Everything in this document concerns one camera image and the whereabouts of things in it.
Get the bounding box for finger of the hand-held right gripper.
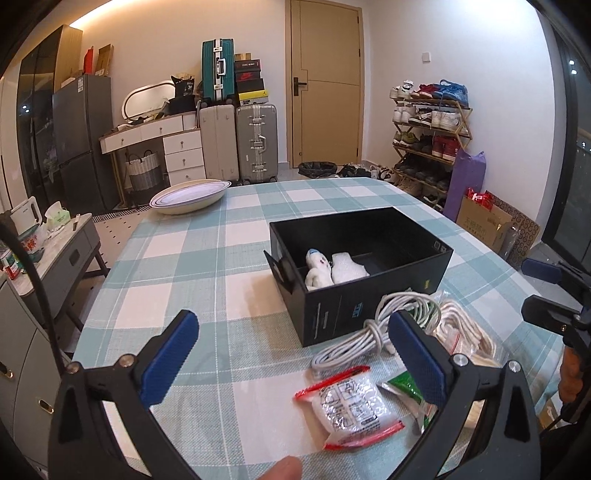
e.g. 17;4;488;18
521;294;578;342
521;257;591;298

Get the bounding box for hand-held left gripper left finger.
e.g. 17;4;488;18
47;309;200;480

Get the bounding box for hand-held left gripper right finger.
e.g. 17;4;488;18
387;310;541;480

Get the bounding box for green medicine packet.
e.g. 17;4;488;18
376;371;439;435

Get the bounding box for bagged white cable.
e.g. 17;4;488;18
425;295;502;365

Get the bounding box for red-edged silver packet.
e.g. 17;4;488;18
294;366;406;452

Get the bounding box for black cardboard box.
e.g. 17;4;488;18
263;206;454;348

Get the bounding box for person's right hand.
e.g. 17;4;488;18
556;344;591;423

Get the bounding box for person's left hand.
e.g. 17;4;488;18
264;456;303;480

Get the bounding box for patterned doormat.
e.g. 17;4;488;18
485;191;541;262

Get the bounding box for brown cardboard box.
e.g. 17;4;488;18
456;189;514;254

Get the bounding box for checkered teal tablecloth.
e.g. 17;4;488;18
69;176;591;480

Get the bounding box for red snack packets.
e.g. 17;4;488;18
465;187;496;208

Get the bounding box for purple rolled mat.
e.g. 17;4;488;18
445;148;488;223

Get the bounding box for white plush toy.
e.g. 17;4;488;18
305;249;334;291

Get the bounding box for grey side table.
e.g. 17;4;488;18
9;213;110;332

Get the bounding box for grey cabinet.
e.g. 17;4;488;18
0;277;77;467

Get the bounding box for gold shoe rack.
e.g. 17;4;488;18
390;80;474;209

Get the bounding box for white oval plate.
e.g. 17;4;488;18
149;179;232;216

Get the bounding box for green tissue box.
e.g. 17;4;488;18
45;202;73;228

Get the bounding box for woven laundry basket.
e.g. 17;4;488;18
124;150;160;191

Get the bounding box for red-label water bottle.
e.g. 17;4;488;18
0;247;20;280

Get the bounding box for rows of assorted shoes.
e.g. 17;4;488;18
389;79;472;206

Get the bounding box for group of scattered shoes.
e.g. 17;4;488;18
337;161;396;184

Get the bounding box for white countertop appliance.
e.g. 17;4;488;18
10;196;40;232

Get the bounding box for white dresser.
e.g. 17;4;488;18
100;112;207;186

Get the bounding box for black trash bin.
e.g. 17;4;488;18
298;161;338;180

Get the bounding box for beige suitcase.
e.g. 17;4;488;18
198;104;241;183

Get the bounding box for silver suitcase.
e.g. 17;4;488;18
235;103;279;183

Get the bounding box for dark grey fridge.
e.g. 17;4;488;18
52;74;121;215

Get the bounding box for beige wooden door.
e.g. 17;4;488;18
285;0;365;171

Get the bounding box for oval mirror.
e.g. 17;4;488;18
121;79;176;123

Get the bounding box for black paper bag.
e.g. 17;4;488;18
168;74;198;114

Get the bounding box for tall black cabinet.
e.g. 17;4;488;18
16;24;84;210

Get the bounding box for teal suitcase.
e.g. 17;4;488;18
201;39;236;103

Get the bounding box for black shoe box red logo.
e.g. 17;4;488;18
234;59;264;83

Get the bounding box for brown paper bag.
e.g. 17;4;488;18
95;44;115;77

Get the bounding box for thick black cable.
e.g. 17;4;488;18
0;217;70;371

